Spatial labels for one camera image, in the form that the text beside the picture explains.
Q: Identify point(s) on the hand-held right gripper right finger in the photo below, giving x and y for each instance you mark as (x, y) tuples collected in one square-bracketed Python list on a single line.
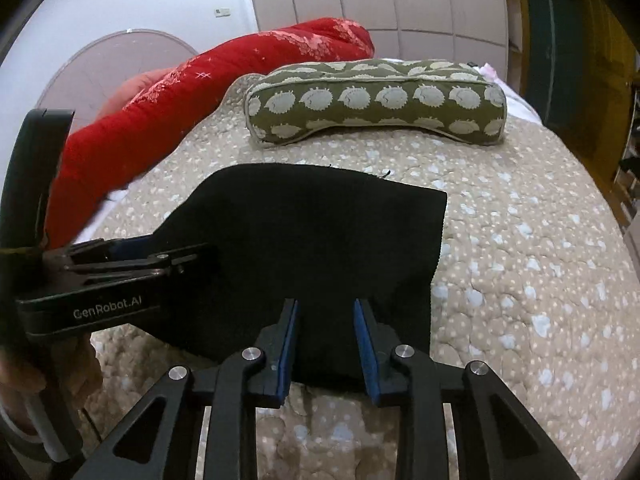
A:
[(365, 350)]

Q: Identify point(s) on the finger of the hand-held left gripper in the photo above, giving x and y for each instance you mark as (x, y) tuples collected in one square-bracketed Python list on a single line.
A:
[(165, 262), (125, 248)]

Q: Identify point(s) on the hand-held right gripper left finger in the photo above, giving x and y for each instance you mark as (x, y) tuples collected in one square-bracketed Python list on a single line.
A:
[(287, 350)]

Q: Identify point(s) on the black pants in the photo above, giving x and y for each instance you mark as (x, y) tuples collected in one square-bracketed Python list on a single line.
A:
[(300, 235)]

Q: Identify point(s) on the person's left hand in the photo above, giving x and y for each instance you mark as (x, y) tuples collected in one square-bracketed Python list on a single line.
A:
[(85, 365)]

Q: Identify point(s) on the long red pillow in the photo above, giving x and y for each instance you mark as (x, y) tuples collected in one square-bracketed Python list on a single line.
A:
[(165, 125)]

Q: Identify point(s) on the pink pillow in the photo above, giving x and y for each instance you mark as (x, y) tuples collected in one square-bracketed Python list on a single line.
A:
[(135, 90)]

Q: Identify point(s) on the beige dotted quilt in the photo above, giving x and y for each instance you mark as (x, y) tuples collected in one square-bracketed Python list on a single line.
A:
[(500, 260)]

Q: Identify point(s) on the round white fan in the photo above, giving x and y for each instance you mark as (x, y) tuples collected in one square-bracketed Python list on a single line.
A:
[(100, 70)]

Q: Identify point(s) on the green patterned pillow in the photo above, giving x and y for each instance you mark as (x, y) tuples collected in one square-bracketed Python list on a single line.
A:
[(375, 97)]

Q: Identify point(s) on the wooden shelf unit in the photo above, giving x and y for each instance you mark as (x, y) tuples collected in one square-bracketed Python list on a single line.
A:
[(625, 135)]

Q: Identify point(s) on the white wardrobe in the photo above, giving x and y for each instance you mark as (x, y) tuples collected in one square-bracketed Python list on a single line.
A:
[(400, 5)]

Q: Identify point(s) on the dark green door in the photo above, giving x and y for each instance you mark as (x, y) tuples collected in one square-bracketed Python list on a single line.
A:
[(555, 35)]

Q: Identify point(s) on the white wall switch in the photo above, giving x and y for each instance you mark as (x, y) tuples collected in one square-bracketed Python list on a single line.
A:
[(222, 11)]

